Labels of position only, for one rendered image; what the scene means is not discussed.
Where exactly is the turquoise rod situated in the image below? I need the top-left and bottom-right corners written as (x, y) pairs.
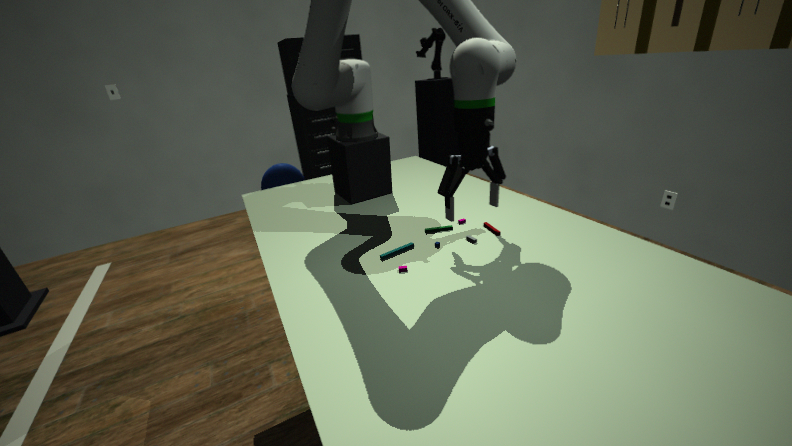
top-left (380, 242), bottom-right (414, 260)

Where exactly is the dark green rod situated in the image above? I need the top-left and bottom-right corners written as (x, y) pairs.
top-left (425, 225), bottom-right (453, 233)

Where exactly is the red rod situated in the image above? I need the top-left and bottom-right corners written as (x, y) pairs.
top-left (483, 222), bottom-right (501, 236)

